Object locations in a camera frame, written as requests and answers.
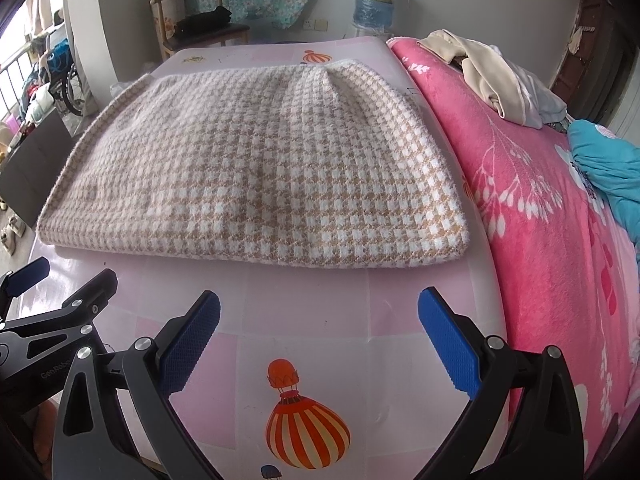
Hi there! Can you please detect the wooden chair with dark seat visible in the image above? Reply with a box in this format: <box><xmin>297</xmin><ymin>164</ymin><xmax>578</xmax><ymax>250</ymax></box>
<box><xmin>149</xmin><ymin>0</ymin><xmax>251</xmax><ymax>61</ymax></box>

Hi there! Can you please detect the hot pink floral blanket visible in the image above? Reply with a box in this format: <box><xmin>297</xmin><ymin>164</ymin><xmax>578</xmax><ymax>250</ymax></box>
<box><xmin>387</xmin><ymin>36</ymin><xmax>640</xmax><ymax>480</ymax></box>

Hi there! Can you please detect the light grey garment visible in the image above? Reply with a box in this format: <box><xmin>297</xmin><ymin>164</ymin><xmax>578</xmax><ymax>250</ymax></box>
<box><xmin>492</xmin><ymin>45</ymin><xmax>569</xmax><ymax>129</ymax></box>

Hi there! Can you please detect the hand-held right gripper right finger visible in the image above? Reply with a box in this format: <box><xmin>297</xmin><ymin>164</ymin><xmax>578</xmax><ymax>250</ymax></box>
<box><xmin>407</xmin><ymin>287</ymin><xmax>586</xmax><ymax>480</ymax></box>

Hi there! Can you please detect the black board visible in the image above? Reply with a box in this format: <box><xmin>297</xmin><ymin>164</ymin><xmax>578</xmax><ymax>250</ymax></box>
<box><xmin>0</xmin><ymin>110</ymin><xmax>74</xmax><ymax>216</ymax></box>

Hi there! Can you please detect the blue water bottle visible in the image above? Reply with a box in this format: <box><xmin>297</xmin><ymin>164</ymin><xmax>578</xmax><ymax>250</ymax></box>
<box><xmin>354</xmin><ymin>0</ymin><xmax>401</xmax><ymax>31</ymax></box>

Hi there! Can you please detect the teal pillow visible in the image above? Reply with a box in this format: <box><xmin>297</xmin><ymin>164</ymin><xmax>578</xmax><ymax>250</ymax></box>
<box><xmin>567</xmin><ymin>119</ymin><xmax>640</xmax><ymax>211</ymax></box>

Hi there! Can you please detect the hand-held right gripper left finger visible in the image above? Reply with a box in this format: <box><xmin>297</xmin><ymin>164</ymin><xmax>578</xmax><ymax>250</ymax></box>
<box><xmin>51</xmin><ymin>289</ymin><xmax>222</xmax><ymax>480</ymax></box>

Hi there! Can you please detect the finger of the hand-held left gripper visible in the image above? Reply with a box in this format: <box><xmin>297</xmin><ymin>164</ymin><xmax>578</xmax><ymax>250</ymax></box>
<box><xmin>0</xmin><ymin>268</ymin><xmax>119</xmax><ymax>357</ymax></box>
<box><xmin>0</xmin><ymin>256</ymin><xmax>52</xmax><ymax>321</ymax></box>

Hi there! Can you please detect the tan white houndstooth sweater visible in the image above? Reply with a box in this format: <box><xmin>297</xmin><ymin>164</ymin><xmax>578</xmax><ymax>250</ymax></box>
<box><xmin>36</xmin><ymin>58</ymin><xmax>474</xmax><ymax>270</ymax></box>

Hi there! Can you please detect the brown wooden door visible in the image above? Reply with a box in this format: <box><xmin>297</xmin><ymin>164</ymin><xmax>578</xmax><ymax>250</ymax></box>
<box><xmin>552</xmin><ymin>0</ymin><xmax>626</xmax><ymax>121</ymax></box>

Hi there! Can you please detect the wheelchair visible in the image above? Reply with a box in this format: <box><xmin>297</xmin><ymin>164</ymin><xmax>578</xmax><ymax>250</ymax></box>
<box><xmin>37</xmin><ymin>25</ymin><xmax>89</xmax><ymax>116</ymax></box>

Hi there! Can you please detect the hanging beige garment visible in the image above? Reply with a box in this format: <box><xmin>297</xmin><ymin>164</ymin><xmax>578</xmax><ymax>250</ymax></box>
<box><xmin>25</xmin><ymin>0</ymin><xmax>56</xmax><ymax>36</ymax></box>

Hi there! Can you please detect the black bag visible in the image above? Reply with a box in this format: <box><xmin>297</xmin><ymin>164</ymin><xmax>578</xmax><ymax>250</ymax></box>
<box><xmin>176</xmin><ymin>6</ymin><xmax>233</xmax><ymax>36</ymax></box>

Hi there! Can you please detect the floral print board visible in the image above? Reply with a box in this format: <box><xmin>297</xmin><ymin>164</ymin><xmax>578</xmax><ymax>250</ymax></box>
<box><xmin>150</xmin><ymin>0</ymin><xmax>176</xmax><ymax>44</ymax></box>

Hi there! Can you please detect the metal window railing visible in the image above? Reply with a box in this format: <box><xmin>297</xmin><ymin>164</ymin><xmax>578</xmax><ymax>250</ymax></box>
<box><xmin>0</xmin><ymin>45</ymin><xmax>38</xmax><ymax>126</ymax></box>

